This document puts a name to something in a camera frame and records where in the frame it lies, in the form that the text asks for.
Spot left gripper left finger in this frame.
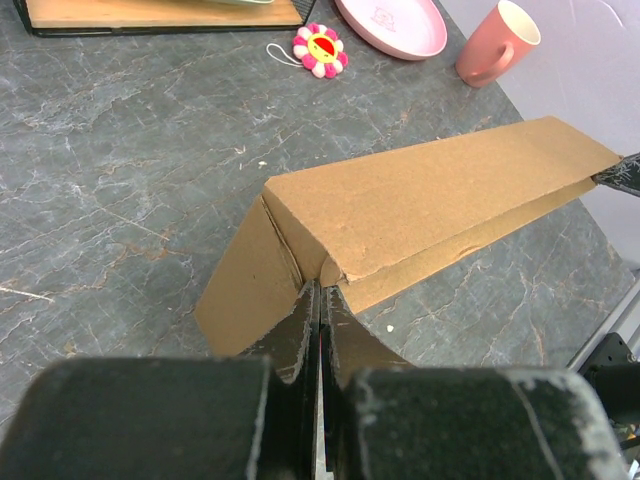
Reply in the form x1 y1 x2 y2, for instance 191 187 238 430
1 282 320 479

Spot brown cardboard box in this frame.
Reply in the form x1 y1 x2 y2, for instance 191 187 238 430
195 116 620 356

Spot pink flower plush keychain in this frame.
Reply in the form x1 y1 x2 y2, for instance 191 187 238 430
265 23 349 79

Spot pink mug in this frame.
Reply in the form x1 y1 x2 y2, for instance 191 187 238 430
455 1 541 88

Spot black wire wooden shelf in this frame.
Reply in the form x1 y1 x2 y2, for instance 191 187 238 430
13 0 315 37

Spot pink plate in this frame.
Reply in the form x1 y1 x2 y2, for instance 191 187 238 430
335 0 448 61

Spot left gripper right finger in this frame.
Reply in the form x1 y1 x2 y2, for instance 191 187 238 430
320 287 627 479

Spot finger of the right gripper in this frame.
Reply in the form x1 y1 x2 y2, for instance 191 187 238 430
592 153 640 196

